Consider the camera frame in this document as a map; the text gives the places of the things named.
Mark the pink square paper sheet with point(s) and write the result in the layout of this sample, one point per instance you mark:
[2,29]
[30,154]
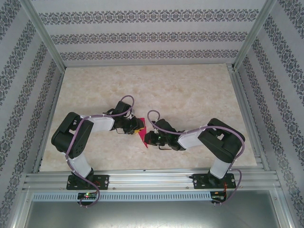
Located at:
[142,139]

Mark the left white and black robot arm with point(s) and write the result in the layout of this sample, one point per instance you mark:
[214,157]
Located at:
[82,166]

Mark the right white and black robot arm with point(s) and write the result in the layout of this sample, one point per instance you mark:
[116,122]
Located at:
[219,167]

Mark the grey metal sheet tray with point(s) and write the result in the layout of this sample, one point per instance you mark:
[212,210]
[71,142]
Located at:
[152,213]

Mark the right small circuit board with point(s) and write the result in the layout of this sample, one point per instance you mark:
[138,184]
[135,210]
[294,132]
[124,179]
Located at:
[217,197]

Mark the small circuit board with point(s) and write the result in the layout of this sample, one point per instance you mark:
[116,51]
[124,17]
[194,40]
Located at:
[88,195]
[217,197]

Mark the left small circuit board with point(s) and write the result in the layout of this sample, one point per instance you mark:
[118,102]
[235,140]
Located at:
[88,195]

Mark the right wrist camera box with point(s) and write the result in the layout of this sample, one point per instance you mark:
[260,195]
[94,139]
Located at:
[155,130]

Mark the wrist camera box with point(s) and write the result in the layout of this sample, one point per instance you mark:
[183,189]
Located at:
[155,130]
[133,112]

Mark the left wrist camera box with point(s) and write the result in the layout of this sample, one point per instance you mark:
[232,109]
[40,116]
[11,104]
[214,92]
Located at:
[133,112]

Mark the aluminium mounting rail beam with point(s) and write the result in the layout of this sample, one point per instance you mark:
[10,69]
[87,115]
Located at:
[152,180]

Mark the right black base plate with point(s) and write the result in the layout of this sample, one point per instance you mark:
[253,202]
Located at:
[199,181]

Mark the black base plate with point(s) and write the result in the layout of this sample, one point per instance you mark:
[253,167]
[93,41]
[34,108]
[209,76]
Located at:
[103,180]
[199,181]

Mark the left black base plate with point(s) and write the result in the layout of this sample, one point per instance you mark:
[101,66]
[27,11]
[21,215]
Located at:
[103,180]

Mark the left aluminium side rail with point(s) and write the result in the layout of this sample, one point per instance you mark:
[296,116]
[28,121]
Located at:
[53,102]

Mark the aluminium side rail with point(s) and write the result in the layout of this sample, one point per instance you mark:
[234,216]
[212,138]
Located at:
[244,99]
[53,102]

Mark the right aluminium side rail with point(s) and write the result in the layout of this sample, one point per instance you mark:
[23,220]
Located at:
[244,99]

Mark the left aluminium frame post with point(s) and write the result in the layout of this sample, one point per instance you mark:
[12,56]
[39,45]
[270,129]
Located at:
[45,33]

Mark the aluminium frame post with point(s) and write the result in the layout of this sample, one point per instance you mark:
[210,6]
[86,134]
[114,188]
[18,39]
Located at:
[45,33]
[255,33]

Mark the right aluminium frame post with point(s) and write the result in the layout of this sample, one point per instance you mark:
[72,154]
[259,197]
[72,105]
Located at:
[255,33]

